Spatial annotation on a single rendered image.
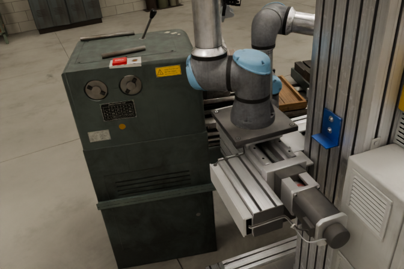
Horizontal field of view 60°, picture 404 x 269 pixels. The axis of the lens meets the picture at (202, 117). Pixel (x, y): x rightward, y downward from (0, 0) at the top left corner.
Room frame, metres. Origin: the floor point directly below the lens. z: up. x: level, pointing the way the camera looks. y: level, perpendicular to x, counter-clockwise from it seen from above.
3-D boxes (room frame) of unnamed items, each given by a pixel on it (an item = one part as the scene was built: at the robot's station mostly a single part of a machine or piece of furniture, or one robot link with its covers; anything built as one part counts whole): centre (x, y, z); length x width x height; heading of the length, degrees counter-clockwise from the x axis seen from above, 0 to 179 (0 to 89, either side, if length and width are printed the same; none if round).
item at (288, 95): (1.75, -0.38, 0.89); 0.36 x 0.30 x 0.04; 7
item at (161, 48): (1.65, 0.31, 1.06); 0.59 x 0.48 x 0.39; 97
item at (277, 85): (1.48, -0.33, 1.08); 0.11 x 0.08 x 0.09; 5
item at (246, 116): (1.04, -0.17, 1.21); 0.15 x 0.15 x 0.10
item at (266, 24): (1.37, -0.27, 1.19); 0.12 x 0.11 x 0.49; 64
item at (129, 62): (1.45, 0.31, 1.23); 0.13 x 0.08 x 0.06; 97
